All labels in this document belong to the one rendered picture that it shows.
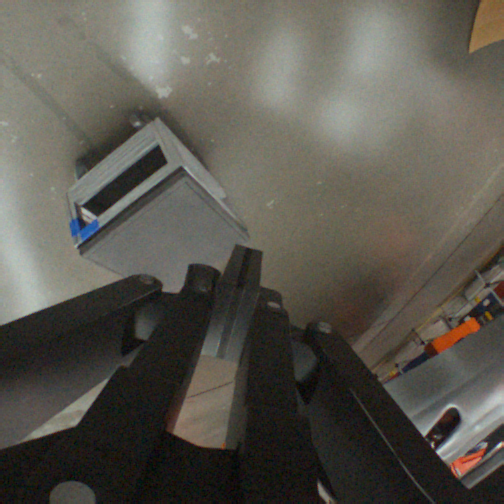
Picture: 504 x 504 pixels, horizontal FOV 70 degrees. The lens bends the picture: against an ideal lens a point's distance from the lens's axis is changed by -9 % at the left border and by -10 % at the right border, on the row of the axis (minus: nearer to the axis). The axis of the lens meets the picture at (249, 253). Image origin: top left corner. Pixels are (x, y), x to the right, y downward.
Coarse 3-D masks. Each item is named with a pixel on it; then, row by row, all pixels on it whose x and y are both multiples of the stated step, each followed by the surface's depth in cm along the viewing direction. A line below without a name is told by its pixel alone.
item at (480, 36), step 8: (480, 0) 124; (488, 0) 125; (496, 0) 127; (480, 8) 127; (488, 8) 129; (496, 8) 130; (480, 16) 131; (488, 16) 132; (496, 16) 134; (480, 24) 134; (488, 24) 136; (496, 24) 138; (472, 32) 136; (480, 32) 138; (488, 32) 140; (496, 32) 142; (472, 40) 140; (480, 40) 142; (488, 40) 144; (496, 40) 146; (472, 48) 143
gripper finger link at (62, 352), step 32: (128, 288) 12; (160, 288) 13; (32, 320) 9; (64, 320) 9; (96, 320) 10; (0, 352) 7; (32, 352) 8; (64, 352) 9; (96, 352) 10; (128, 352) 12; (0, 384) 7; (32, 384) 8; (64, 384) 9; (96, 384) 11; (0, 416) 7; (32, 416) 8; (0, 448) 7
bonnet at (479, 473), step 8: (488, 456) 286; (496, 456) 282; (480, 464) 282; (488, 464) 277; (496, 464) 276; (472, 472) 275; (480, 472) 273; (488, 472) 272; (496, 472) 270; (464, 480) 270; (472, 480) 268; (480, 480) 268; (488, 480) 266; (496, 480) 264; (472, 488) 263; (480, 488) 262; (488, 488) 260; (496, 488) 258; (480, 496) 256; (488, 496) 254; (496, 496) 252
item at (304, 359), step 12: (264, 288) 17; (264, 300) 16; (276, 300) 16; (300, 336) 13; (300, 348) 13; (300, 360) 13; (312, 360) 13; (300, 372) 13; (312, 372) 13; (312, 384) 13
